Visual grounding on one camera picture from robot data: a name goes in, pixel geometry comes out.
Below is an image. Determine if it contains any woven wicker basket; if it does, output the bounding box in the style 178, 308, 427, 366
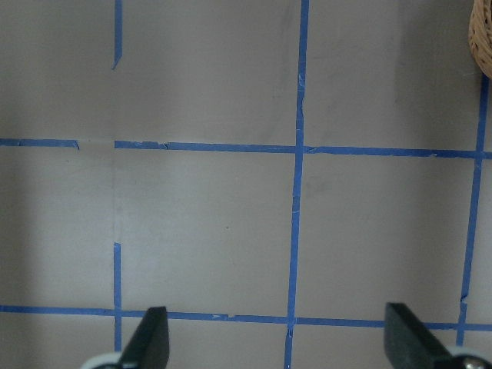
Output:
468, 0, 491, 79

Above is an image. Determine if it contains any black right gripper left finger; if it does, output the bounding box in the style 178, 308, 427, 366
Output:
116, 307, 170, 369

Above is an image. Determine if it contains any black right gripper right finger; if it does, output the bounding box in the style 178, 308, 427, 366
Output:
384, 303, 457, 369

